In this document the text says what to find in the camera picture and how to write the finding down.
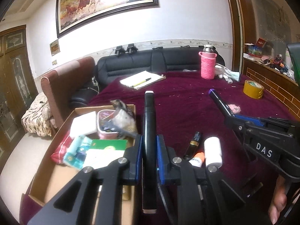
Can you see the white tissue pack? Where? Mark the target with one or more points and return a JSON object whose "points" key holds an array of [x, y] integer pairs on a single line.
{"points": [[83, 123]]}

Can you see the green and white box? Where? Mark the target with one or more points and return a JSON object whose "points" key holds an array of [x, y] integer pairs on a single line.
{"points": [[105, 147]]}

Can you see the black marker with purple cap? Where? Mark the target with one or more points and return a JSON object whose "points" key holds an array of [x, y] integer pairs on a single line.
{"points": [[219, 100]]}

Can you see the red packet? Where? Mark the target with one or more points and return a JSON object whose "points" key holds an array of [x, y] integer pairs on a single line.
{"points": [[61, 150]]}

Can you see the black marker with pale caps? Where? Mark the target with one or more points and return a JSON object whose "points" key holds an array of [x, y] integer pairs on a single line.
{"points": [[149, 126]]}

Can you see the yellow tape roll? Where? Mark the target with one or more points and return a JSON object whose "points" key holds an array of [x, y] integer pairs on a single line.
{"points": [[253, 90]]}

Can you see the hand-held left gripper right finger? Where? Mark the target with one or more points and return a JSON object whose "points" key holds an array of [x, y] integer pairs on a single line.
{"points": [[161, 159]]}

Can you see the yellow and black pen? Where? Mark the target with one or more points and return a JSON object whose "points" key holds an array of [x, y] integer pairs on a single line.
{"points": [[140, 82]]}

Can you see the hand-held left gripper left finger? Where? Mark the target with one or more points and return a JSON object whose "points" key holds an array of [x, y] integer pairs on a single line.
{"points": [[140, 154]]}

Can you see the wooden glass door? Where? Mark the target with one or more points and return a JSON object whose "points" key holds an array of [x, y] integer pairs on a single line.
{"points": [[16, 75]]}

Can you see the teal tissue packet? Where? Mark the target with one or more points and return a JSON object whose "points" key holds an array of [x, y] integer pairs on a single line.
{"points": [[76, 152]]}

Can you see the black device on sofa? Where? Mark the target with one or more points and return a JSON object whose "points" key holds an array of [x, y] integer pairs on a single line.
{"points": [[119, 50], [131, 48]]}

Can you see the light blue face mask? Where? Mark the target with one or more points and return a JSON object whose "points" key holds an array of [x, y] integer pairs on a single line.
{"points": [[235, 76]]}

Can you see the clear plastic wrapper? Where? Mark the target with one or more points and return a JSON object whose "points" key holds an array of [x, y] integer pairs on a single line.
{"points": [[189, 70]]}

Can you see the white bottle with orange cap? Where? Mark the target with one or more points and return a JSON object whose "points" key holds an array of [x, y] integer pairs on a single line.
{"points": [[197, 160]]}

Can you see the pink printed case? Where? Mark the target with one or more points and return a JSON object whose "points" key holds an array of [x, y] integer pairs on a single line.
{"points": [[105, 126]]}

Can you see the black and gold tube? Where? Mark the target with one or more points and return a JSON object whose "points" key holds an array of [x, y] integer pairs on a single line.
{"points": [[193, 144]]}

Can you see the cardboard box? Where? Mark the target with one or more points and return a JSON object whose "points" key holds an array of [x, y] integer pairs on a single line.
{"points": [[56, 182]]}

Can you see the white gloves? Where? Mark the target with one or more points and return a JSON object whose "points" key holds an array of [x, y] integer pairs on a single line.
{"points": [[221, 71]]}

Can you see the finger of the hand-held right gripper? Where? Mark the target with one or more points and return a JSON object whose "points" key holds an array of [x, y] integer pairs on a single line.
{"points": [[252, 120], [238, 124]]}

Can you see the white paper notepad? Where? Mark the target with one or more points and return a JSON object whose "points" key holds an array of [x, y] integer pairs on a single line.
{"points": [[140, 77]]}

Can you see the small framed wall picture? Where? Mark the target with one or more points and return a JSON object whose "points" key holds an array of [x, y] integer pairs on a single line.
{"points": [[55, 48]]}

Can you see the framed horse painting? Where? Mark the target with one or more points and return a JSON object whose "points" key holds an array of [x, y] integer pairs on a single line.
{"points": [[103, 4]]}

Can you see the pink crumpled scrap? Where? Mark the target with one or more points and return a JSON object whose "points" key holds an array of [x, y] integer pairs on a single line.
{"points": [[234, 108]]}

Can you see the brown armchair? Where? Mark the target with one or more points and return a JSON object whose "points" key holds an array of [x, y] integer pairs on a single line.
{"points": [[61, 86]]}

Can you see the pink crochet covered bottle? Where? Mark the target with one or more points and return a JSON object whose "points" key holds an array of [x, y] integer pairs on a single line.
{"points": [[208, 65]]}

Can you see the black leather sofa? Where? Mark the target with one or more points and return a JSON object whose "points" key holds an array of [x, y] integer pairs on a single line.
{"points": [[131, 63]]}

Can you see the white pill bottle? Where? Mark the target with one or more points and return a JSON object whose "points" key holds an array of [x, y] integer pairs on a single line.
{"points": [[212, 151]]}

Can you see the person's right hand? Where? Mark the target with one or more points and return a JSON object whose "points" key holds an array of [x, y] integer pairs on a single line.
{"points": [[277, 199]]}

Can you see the wooden ledge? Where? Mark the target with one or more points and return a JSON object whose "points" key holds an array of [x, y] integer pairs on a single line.
{"points": [[269, 79]]}

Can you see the floral blanket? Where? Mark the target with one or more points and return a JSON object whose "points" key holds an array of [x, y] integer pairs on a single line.
{"points": [[35, 117]]}

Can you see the silver foil bag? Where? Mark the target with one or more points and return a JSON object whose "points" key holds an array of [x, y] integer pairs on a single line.
{"points": [[124, 119]]}

